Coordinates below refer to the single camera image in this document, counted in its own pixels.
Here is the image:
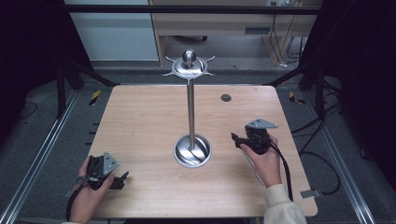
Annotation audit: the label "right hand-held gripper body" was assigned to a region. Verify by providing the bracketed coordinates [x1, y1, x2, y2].
[244, 117, 279, 156]

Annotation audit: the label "black frame crossbar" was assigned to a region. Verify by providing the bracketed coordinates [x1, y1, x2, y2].
[60, 4, 326, 16]

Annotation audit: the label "aluminium floor rail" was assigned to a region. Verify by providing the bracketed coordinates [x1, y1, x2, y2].
[302, 91, 378, 224]
[0, 89, 79, 224]

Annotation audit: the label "black frame strut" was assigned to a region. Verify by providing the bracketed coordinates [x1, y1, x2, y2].
[55, 57, 121, 119]
[263, 57, 329, 120]

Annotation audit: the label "black floor cable loop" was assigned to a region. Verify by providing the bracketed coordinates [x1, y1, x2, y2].
[298, 150, 342, 196]

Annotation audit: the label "grey metal bracket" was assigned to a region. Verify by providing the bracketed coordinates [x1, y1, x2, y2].
[300, 189, 323, 200]

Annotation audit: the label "stainless steel hook stand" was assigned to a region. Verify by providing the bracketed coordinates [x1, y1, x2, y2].
[162, 49, 217, 169]

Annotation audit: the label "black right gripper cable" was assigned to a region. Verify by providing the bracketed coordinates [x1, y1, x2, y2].
[268, 139, 294, 203]

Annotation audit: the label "black floor cable bundle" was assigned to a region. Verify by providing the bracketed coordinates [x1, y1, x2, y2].
[290, 99, 344, 157]

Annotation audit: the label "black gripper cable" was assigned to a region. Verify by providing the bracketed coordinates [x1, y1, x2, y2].
[64, 175, 90, 222]
[268, 139, 294, 203]

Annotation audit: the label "yellow black tape marker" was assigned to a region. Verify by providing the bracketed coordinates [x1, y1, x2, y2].
[89, 90, 103, 106]
[288, 91, 306, 105]

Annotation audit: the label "hanging desk cables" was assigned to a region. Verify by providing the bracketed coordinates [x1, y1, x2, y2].
[269, 1, 308, 69]

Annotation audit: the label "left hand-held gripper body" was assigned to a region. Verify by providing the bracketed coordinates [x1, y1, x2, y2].
[85, 151, 121, 191]

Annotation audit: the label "white cabinet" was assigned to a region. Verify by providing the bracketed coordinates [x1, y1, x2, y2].
[63, 0, 161, 63]

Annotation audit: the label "person's right hand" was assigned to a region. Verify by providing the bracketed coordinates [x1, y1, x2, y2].
[239, 134, 283, 189]

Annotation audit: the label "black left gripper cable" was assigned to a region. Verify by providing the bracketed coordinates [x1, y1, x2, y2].
[64, 175, 90, 222]

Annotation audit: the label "person's left hand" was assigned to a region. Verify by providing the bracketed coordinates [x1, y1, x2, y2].
[68, 156, 116, 224]

